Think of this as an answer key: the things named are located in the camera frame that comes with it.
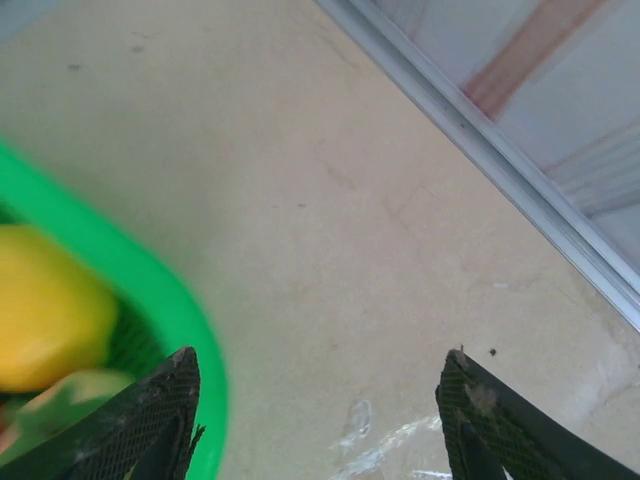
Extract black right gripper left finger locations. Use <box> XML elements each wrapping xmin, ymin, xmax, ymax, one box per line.
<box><xmin>0</xmin><ymin>345</ymin><xmax>202</xmax><ymax>480</ymax></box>

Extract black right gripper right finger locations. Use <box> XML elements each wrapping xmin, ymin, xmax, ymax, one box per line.
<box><xmin>435</xmin><ymin>348</ymin><xmax>640</xmax><ymax>480</ymax></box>

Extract red fake apple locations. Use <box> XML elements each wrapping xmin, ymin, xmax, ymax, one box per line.
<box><xmin>0</xmin><ymin>368</ymin><xmax>137</xmax><ymax>454</ymax></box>

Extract yellow banana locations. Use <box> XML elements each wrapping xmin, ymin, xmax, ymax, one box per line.
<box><xmin>0</xmin><ymin>223</ymin><xmax>120</xmax><ymax>394</ymax></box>

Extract green plastic basket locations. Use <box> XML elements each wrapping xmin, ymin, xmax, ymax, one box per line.
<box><xmin>0</xmin><ymin>132</ymin><xmax>232</xmax><ymax>480</ymax></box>

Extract aluminium table edge rail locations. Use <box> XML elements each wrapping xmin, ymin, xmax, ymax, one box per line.
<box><xmin>314</xmin><ymin>0</ymin><xmax>640</xmax><ymax>334</ymax></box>

